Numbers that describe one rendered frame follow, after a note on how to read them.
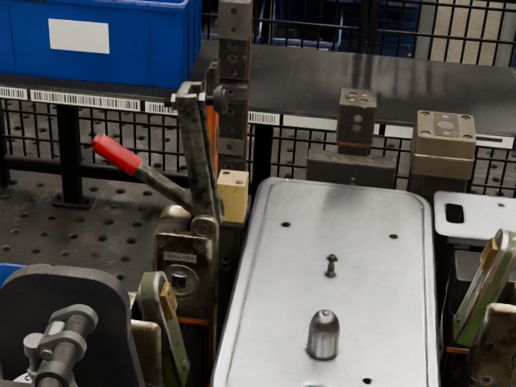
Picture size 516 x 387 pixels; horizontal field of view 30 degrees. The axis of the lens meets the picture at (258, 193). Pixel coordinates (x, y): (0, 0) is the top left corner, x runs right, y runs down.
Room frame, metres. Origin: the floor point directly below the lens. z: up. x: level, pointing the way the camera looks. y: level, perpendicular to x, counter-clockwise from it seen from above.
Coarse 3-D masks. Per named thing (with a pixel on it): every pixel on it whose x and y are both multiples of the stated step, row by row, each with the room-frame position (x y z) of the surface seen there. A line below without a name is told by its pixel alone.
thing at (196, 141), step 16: (176, 96) 0.87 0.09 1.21; (192, 96) 0.86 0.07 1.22; (208, 96) 0.88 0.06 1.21; (224, 96) 0.87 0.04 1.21; (192, 112) 0.86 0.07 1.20; (224, 112) 0.87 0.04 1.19; (192, 128) 0.86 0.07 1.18; (208, 128) 0.89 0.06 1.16; (192, 144) 0.86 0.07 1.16; (208, 144) 0.89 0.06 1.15; (192, 160) 0.86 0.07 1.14; (208, 160) 0.89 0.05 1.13; (192, 176) 0.86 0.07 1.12; (208, 176) 0.86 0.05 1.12; (192, 192) 0.86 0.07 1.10; (208, 192) 0.86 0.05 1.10; (208, 208) 0.86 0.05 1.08
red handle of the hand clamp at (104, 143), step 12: (96, 144) 0.88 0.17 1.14; (108, 144) 0.88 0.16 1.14; (120, 144) 0.89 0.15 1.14; (108, 156) 0.88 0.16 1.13; (120, 156) 0.88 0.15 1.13; (132, 156) 0.88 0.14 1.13; (120, 168) 0.88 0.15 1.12; (132, 168) 0.88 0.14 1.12; (144, 168) 0.88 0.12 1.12; (144, 180) 0.88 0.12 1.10; (156, 180) 0.88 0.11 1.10; (168, 180) 0.89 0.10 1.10; (168, 192) 0.88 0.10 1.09; (180, 192) 0.88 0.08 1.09; (180, 204) 0.87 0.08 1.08; (192, 204) 0.87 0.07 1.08; (216, 216) 0.87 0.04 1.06
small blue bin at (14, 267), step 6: (0, 264) 1.12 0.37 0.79; (6, 264) 1.13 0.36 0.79; (12, 264) 1.13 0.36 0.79; (0, 270) 1.12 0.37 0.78; (6, 270) 1.12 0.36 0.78; (12, 270) 1.12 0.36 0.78; (0, 276) 1.12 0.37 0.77; (6, 276) 1.12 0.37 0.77; (0, 282) 1.12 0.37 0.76; (0, 288) 1.11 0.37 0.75
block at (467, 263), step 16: (464, 256) 0.94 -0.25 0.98; (464, 272) 0.91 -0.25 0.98; (512, 272) 0.91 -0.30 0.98; (448, 288) 0.94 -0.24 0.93; (464, 288) 0.89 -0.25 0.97; (448, 304) 0.92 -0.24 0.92; (448, 320) 0.90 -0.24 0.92; (448, 336) 0.89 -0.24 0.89; (448, 352) 0.91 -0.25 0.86; (464, 352) 0.89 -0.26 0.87; (448, 368) 0.89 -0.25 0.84; (464, 368) 0.89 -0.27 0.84; (448, 384) 0.89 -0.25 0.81; (464, 384) 0.89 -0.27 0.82
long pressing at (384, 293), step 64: (256, 192) 1.03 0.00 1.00; (320, 192) 1.04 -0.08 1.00; (384, 192) 1.04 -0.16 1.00; (256, 256) 0.89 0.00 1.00; (320, 256) 0.90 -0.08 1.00; (384, 256) 0.90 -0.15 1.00; (256, 320) 0.78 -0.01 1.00; (384, 320) 0.79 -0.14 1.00; (256, 384) 0.68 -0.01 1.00; (320, 384) 0.69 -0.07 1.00; (384, 384) 0.69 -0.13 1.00
